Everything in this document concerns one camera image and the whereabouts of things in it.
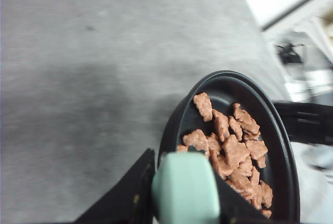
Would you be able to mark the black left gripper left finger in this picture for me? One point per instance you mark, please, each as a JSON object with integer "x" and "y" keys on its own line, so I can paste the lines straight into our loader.
{"x": 129, "y": 201}

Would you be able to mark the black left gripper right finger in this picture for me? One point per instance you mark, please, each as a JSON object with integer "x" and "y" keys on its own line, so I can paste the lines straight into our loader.
{"x": 210, "y": 200}

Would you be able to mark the black pan with green handle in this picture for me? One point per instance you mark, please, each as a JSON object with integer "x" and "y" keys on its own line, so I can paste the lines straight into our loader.
{"x": 224, "y": 89}

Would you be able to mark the pile of brown beef cubes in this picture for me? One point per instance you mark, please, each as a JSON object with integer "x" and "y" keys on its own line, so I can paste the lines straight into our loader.
{"x": 235, "y": 151}

